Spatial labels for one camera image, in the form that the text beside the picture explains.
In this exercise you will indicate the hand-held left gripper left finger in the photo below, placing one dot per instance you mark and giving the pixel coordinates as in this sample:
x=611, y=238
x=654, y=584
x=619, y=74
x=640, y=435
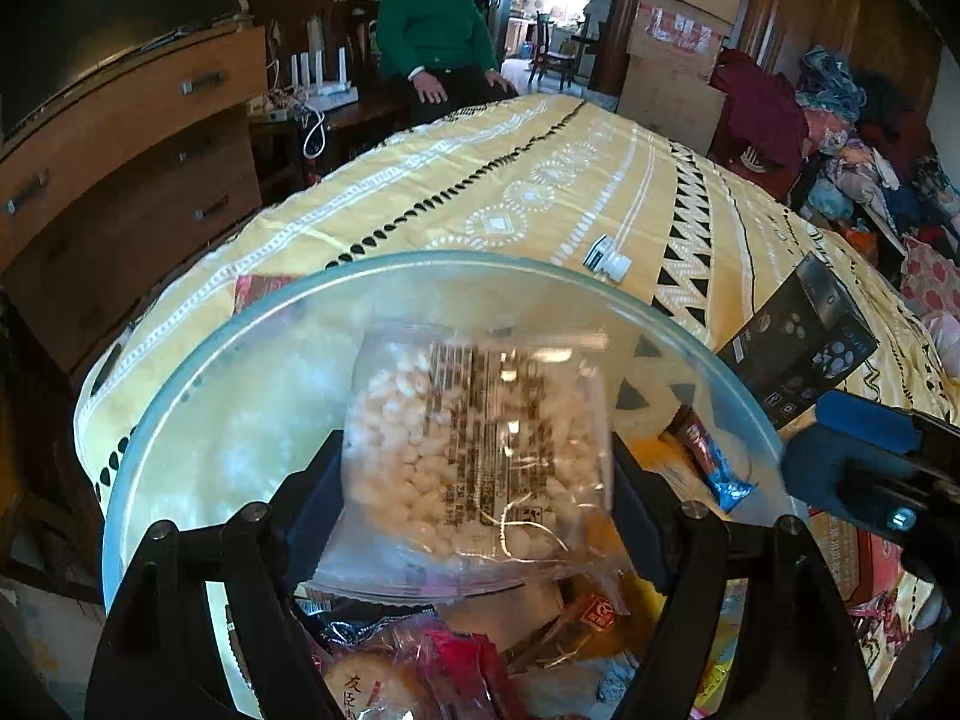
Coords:
x=307, y=532

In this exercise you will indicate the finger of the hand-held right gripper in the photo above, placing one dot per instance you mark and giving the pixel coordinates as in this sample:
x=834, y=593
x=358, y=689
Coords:
x=862, y=420
x=814, y=472

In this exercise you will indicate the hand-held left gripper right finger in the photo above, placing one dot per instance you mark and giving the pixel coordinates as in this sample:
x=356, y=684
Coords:
x=641, y=547

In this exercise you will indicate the glass bowl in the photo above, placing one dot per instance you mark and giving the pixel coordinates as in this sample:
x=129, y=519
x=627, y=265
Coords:
x=247, y=405

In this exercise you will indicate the clear puffed rice packet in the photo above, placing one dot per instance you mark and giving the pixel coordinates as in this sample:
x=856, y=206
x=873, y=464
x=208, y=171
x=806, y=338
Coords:
x=465, y=450

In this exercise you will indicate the yellow snack packet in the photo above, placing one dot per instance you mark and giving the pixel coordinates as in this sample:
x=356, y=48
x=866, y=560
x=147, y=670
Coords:
x=615, y=607

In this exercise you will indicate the black snack packet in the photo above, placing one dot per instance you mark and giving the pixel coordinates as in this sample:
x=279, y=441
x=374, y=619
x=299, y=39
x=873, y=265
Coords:
x=337, y=622

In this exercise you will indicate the orange red carton box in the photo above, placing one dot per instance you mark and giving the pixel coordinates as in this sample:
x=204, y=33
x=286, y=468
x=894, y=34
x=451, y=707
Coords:
x=855, y=559

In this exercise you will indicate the tall black carton box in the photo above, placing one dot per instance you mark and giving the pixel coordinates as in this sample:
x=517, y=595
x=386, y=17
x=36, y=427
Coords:
x=802, y=337

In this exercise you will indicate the blue brown snack packet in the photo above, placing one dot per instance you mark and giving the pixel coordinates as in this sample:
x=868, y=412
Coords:
x=709, y=457

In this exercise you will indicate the floral pillow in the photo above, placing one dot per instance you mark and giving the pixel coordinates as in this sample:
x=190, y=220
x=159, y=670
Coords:
x=930, y=277

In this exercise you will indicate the clear round cake packet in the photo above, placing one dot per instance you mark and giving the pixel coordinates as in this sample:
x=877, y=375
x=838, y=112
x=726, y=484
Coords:
x=375, y=682

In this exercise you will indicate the pink red crinkled packet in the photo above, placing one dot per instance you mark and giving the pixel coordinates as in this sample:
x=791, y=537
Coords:
x=465, y=675

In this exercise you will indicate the red patterned snack packet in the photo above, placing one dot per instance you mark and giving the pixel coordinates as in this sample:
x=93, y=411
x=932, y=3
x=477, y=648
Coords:
x=262, y=292

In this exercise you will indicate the pile of clothes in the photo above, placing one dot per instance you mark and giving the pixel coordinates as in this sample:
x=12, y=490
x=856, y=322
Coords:
x=870, y=135

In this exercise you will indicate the maroon cloth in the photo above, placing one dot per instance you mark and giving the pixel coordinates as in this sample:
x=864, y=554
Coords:
x=757, y=109

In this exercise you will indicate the wooden dresser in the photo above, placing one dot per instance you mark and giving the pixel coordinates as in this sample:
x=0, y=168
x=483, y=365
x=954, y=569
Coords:
x=127, y=187

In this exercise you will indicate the dark side table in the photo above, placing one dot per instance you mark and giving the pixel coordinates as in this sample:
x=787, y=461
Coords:
x=352, y=127

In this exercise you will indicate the white router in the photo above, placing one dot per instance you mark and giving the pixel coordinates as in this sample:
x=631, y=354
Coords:
x=326, y=86

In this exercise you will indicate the dark wooden chair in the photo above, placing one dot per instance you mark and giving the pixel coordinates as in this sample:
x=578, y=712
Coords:
x=300, y=22

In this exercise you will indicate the black television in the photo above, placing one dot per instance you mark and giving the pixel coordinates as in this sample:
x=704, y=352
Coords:
x=97, y=22

